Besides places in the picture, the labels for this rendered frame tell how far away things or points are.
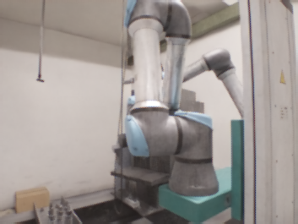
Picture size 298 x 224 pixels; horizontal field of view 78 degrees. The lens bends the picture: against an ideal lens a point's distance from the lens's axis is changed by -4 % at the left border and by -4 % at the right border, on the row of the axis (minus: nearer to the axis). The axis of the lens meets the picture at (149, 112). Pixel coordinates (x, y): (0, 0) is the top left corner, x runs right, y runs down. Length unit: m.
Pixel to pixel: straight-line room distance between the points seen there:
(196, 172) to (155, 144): 0.14
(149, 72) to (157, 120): 0.15
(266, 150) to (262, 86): 0.17
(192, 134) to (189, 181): 0.13
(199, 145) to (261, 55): 0.30
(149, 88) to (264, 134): 0.34
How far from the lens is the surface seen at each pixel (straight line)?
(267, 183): 0.62
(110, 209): 1.88
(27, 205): 3.37
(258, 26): 0.65
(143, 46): 0.61
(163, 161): 1.59
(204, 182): 0.57
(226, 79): 1.16
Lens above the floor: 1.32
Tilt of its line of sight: 3 degrees up
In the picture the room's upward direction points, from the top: straight up
